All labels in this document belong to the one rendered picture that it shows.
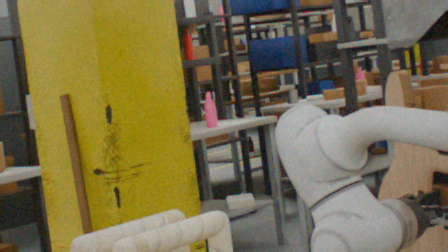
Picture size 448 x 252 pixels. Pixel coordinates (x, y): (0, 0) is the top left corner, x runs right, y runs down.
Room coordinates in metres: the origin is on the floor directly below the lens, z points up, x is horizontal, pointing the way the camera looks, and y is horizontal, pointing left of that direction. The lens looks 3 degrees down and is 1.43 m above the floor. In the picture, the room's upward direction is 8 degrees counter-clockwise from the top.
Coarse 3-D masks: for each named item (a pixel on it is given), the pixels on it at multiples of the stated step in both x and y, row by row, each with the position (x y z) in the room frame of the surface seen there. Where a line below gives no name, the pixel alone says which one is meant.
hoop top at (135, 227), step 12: (156, 216) 1.36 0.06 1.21; (168, 216) 1.37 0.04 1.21; (180, 216) 1.38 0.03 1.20; (108, 228) 1.30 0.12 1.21; (120, 228) 1.31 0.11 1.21; (132, 228) 1.32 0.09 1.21; (144, 228) 1.33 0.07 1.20; (84, 240) 1.26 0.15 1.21; (96, 240) 1.27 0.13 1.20; (108, 240) 1.28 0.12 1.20
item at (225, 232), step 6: (228, 222) 1.33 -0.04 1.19; (222, 228) 1.32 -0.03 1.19; (228, 228) 1.32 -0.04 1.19; (222, 234) 1.32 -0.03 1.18; (228, 234) 1.32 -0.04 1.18; (210, 240) 1.32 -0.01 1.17; (216, 240) 1.32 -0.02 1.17; (222, 240) 1.32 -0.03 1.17; (228, 240) 1.32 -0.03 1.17; (210, 246) 1.32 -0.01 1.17; (216, 246) 1.32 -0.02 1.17; (222, 246) 1.32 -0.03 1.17; (228, 246) 1.32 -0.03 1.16
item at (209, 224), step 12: (204, 216) 1.31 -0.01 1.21; (216, 216) 1.32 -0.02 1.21; (156, 228) 1.25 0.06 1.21; (168, 228) 1.26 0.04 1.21; (180, 228) 1.27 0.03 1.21; (192, 228) 1.28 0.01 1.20; (204, 228) 1.29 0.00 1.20; (216, 228) 1.31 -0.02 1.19; (120, 240) 1.21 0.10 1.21; (132, 240) 1.21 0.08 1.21; (144, 240) 1.22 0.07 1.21; (156, 240) 1.23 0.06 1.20; (168, 240) 1.24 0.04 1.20; (180, 240) 1.26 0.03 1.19; (192, 240) 1.28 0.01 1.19
